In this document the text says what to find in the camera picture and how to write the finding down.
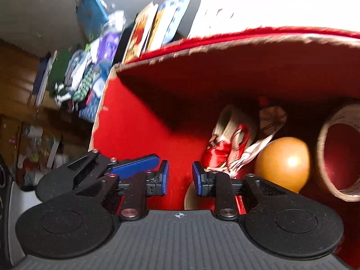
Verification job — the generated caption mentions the red white ribbon doll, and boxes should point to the red white ribbon doll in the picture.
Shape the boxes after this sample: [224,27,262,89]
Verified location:
[201,106,287,178]

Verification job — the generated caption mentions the orange wooden round knob toy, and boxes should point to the orange wooden round knob toy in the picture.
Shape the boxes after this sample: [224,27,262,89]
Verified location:
[254,137,311,193]

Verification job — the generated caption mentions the wooden cabinet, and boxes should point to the wooden cabinet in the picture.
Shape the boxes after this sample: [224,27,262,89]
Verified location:
[1,41,92,187]

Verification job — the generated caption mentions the red cardboard box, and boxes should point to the red cardboard box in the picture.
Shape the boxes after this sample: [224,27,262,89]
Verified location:
[90,27,359,269]

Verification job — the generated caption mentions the pile of patterned clothes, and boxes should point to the pile of patterned clothes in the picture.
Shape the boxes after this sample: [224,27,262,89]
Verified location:
[30,10,128,123]

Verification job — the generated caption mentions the colourful picture books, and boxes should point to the colourful picture books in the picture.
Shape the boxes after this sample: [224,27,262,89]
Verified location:
[121,0,190,63]

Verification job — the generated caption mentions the blue plastic package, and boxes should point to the blue plastic package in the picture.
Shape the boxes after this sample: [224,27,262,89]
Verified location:
[75,0,109,42]

